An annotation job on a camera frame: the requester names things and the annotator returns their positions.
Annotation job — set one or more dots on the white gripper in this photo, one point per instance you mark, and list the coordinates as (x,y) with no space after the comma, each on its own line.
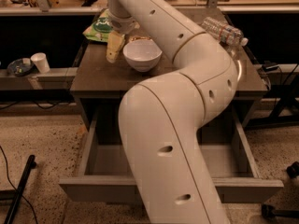
(121,24)

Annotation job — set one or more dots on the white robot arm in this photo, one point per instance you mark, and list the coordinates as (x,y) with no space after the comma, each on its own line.
(160,116)

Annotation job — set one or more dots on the open grey top drawer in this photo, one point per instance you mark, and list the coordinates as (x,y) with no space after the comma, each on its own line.
(104,174)

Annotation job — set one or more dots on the green snack bag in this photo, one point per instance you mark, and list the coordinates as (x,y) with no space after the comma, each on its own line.
(100,29)

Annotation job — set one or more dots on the white bowl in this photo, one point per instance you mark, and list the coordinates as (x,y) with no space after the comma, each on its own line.
(142,54)

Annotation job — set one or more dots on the white paper cup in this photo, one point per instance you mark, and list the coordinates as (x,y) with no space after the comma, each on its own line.
(40,61)

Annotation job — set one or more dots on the dark round plate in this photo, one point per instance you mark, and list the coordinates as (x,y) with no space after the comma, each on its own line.
(20,67)

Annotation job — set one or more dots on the clear plastic water bottle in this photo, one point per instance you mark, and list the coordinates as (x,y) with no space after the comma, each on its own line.
(224,32)

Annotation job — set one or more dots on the black metal stand leg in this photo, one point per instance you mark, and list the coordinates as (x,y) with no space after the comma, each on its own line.
(18,191)

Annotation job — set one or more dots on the black chair caster base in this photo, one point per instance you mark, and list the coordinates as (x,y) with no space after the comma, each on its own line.
(286,205)

